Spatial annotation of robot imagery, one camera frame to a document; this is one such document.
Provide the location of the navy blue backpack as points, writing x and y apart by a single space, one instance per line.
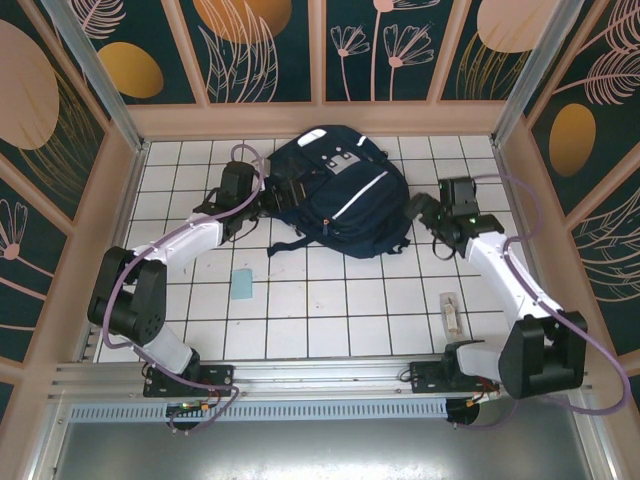
360 220

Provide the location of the teal sticky note pad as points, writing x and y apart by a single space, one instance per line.
243 285

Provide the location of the clear plastic supply box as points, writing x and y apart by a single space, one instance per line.
451 312

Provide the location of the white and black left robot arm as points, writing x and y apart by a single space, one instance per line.
170 350

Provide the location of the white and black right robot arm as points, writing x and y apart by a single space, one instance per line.
500 270

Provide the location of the grey metal sheet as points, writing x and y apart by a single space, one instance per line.
320 450

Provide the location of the aluminium corner post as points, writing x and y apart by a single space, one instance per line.
101 80
527 75

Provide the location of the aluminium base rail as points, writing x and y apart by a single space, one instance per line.
320 372

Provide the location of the metal side bracket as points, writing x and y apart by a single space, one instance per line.
90 350

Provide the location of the aluminium frame bar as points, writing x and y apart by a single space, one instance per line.
595 440
47 445

